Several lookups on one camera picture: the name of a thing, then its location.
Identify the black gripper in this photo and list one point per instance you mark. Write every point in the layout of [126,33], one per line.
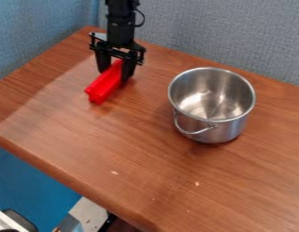
[117,44]

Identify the black white object bottom left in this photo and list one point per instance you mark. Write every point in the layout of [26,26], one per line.
[13,222]

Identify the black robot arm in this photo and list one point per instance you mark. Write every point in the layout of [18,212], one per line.
[122,8]

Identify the stainless steel pot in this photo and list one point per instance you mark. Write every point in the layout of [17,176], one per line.
[212,100]

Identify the red plastic block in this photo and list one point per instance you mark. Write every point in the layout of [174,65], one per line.
[105,84]

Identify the white grey object under table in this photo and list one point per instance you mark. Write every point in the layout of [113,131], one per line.
[85,217]

